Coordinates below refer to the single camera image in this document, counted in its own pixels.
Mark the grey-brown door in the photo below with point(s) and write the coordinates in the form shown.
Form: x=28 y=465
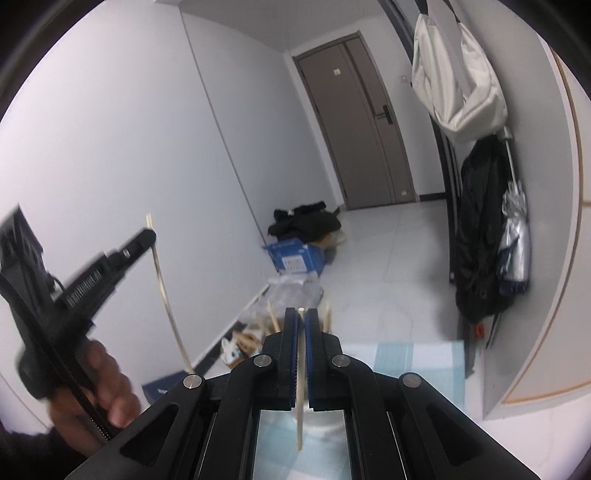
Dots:
x=364 y=138

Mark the person's left hand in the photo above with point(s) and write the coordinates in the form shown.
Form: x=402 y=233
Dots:
x=117 y=397

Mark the small white brown bag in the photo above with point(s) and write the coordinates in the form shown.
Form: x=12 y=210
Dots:
x=247 y=342

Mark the black clothing pile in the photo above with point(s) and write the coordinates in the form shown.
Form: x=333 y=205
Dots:
x=304 y=221

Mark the single wooden chopstick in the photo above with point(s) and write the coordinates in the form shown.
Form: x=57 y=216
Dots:
x=328 y=317
x=300 y=429
x=273 y=318
x=164 y=295

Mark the brown cardboard box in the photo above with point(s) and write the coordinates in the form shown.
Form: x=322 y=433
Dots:
x=334 y=240

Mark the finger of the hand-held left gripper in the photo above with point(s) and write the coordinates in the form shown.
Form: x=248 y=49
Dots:
x=134 y=249

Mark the blue cardboard box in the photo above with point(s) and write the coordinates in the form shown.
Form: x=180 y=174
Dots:
x=295 y=258

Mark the dark blue shoe box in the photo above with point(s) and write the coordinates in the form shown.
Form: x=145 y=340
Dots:
x=159 y=387

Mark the blue checkered tablecloth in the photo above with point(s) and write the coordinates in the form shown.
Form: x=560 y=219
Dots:
x=406 y=364

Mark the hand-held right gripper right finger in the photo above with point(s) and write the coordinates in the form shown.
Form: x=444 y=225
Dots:
x=311 y=360

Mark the crumpled plastic bag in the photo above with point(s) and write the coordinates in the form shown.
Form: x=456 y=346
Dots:
x=295 y=290

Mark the black jacket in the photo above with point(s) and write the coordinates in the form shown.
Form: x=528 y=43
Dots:
x=480 y=230

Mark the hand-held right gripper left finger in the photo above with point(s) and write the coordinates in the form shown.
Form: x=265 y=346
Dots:
x=290 y=360

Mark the silver folding umbrella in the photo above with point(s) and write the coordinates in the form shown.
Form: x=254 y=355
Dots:
x=515 y=240

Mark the small red object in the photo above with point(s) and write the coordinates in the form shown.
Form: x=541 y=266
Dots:
x=479 y=330

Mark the white shoulder bag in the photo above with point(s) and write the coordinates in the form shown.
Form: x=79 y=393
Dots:
x=455 y=92

